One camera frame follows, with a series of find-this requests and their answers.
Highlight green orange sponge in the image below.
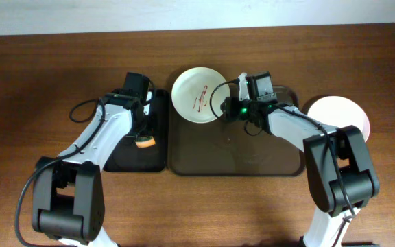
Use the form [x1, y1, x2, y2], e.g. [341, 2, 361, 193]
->
[135, 136, 156, 148]

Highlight cream plate with red smear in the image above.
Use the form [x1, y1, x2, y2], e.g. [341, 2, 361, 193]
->
[171, 67, 226, 124]

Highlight pink plate with red smear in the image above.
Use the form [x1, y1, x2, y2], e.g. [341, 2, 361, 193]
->
[307, 96, 370, 142]

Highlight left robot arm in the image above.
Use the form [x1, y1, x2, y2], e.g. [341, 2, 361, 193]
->
[28, 72, 156, 246]

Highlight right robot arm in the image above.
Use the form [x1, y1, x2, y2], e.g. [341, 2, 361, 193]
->
[217, 72, 380, 247]

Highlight black plastic tray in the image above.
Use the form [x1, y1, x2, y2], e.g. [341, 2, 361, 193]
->
[104, 89, 170, 172]

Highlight brown serving tray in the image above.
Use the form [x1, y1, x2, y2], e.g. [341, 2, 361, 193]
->
[167, 85, 306, 177]

